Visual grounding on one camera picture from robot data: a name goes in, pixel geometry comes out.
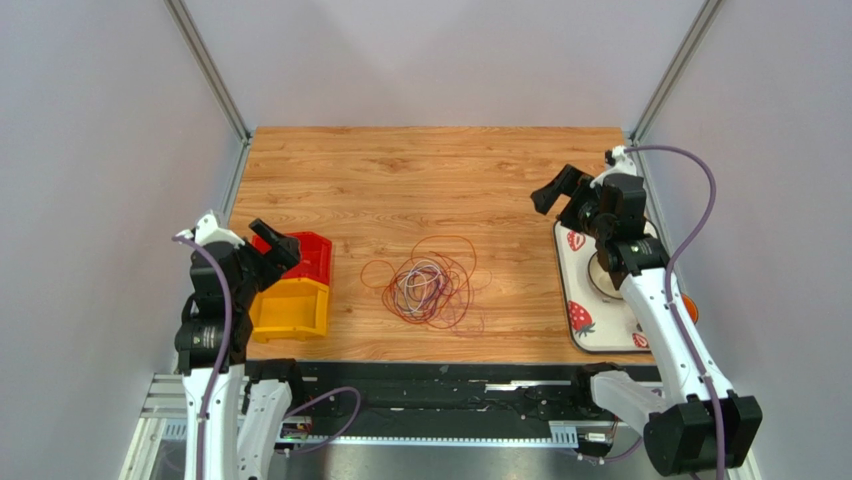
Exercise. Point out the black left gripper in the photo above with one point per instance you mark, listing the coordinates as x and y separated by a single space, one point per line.
283 254

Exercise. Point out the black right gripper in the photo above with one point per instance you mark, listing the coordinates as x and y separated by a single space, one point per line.
579 197

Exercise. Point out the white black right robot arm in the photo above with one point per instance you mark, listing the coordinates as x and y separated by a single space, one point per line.
616 272

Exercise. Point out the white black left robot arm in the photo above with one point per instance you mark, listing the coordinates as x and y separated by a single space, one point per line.
234 413

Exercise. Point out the red plastic bin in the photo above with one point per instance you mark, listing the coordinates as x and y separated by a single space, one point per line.
316 258

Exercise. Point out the yellow plastic bin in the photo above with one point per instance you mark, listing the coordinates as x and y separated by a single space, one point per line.
293 308

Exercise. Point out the beige ceramic bowl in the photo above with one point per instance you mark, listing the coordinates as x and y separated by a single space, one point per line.
600 280

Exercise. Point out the strawberry pattern tray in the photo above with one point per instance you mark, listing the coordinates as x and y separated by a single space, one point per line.
596 326

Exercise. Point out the orange round object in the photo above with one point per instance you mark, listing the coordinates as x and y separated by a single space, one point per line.
691 308

